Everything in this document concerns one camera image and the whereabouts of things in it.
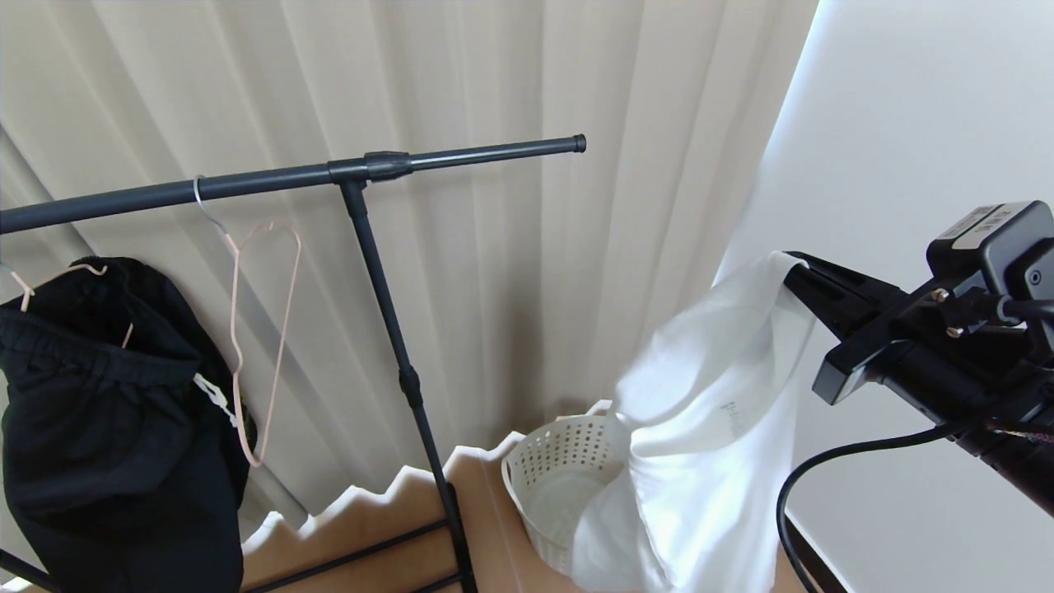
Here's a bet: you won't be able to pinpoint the beige curtain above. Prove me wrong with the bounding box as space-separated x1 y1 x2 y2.
0 0 821 536

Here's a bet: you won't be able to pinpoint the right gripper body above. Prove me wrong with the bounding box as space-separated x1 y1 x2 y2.
813 306 1026 423

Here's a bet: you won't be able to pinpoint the black clothes rack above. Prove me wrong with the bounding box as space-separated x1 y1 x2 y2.
0 134 588 593

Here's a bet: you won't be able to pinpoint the white garment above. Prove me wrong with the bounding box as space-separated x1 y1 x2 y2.
568 250 818 593

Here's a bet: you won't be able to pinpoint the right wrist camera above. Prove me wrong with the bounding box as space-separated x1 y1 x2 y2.
902 200 1054 363

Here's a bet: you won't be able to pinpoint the black shorts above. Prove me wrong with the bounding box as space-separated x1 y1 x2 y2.
0 256 259 593

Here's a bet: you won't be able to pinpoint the white laundry basket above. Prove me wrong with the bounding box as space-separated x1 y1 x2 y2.
501 399 637 577

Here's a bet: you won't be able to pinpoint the black cable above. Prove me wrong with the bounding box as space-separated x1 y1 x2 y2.
775 416 985 593

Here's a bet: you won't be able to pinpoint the pink clothes hanger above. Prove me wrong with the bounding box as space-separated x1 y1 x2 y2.
193 174 304 469
8 261 135 349

